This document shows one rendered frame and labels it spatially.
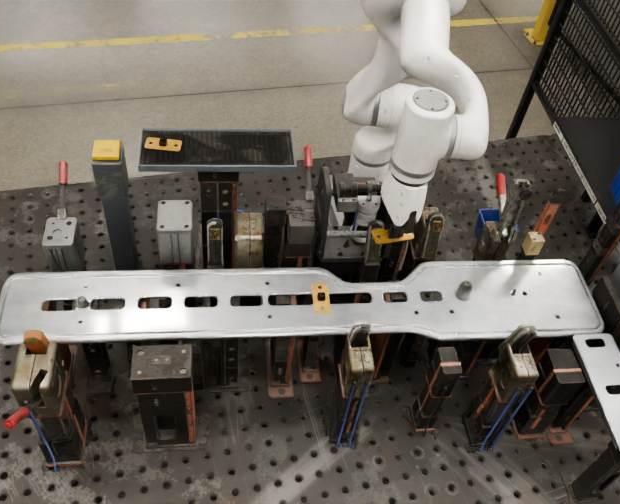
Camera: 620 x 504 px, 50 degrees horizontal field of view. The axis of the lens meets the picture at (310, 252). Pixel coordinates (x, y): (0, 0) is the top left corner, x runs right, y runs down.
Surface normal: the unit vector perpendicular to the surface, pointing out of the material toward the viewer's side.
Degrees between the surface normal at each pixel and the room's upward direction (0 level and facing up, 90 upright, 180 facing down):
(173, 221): 0
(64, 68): 0
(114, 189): 90
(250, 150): 0
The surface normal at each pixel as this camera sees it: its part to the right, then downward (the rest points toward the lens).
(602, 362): 0.09, -0.65
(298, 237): 0.10, 0.76
